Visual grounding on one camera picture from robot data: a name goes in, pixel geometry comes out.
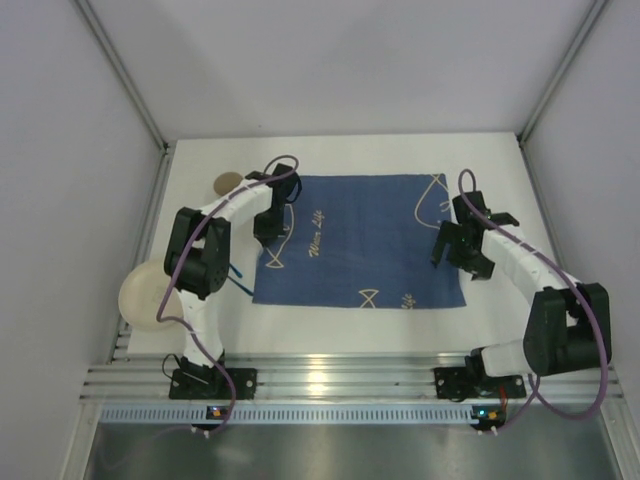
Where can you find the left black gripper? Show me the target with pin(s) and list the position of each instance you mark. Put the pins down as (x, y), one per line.
(268, 229)

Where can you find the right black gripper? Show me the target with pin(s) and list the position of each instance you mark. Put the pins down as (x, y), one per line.
(460, 245)

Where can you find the blue fish placemat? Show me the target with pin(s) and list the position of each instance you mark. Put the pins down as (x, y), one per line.
(361, 242)

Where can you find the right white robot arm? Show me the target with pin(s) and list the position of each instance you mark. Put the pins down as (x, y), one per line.
(568, 327)

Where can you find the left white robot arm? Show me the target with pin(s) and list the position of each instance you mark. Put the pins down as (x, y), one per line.
(198, 255)

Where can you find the beige cup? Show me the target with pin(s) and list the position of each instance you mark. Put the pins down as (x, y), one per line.
(226, 182)

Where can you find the blue metallic spoon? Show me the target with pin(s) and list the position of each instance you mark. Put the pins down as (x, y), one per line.
(245, 289)

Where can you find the cream round plate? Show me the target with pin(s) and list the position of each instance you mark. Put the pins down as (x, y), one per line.
(141, 294)

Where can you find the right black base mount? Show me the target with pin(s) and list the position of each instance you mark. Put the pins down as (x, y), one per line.
(454, 384)

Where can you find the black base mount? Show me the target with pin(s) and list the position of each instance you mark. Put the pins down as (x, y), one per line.
(454, 384)
(211, 384)

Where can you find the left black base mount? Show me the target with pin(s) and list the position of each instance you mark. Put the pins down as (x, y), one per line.
(211, 384)

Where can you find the aluminium rail frame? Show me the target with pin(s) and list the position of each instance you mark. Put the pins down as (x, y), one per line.
(390, 357)

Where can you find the left aluminium corner post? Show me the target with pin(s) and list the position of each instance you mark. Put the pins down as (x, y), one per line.
(97, 30)

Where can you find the aluminium corner post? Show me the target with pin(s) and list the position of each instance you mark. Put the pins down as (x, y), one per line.
(579, 38)
(97, 30)

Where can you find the slotted grey cable duct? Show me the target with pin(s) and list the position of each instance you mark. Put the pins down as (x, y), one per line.
(301, 414)

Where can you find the right aluminium corner post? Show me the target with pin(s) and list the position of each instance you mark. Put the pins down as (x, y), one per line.
(579, 38)

